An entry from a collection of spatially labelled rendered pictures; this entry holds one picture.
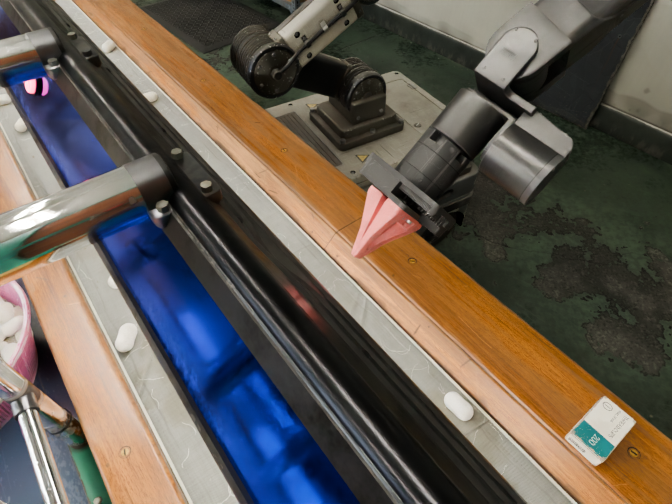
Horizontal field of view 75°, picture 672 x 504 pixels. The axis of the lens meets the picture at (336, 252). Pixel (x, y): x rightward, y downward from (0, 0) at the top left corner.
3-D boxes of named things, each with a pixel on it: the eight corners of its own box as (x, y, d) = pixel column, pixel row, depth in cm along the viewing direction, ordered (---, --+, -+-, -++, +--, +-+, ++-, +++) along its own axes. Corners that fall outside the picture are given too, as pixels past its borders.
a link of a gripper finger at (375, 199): (369, 280, 44) (432, 207, 42) (326, 236, 47) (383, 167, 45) (395, 289, 49) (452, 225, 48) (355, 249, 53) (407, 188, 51)
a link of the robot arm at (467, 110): (470, 94, 48) (464, 71, 43) (521, 130, 46) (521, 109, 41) (427, 145, 50) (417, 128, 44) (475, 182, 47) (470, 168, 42)
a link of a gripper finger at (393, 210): (354, 265, 45) (415, 193, 43) (313, 223, 48) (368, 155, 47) (381, 275, 51) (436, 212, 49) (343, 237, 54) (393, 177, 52)
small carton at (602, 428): (596, 402, 47) (604, 394, 46) (627, 428, 46) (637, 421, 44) (563, 438, 45) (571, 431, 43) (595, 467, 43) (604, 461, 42)
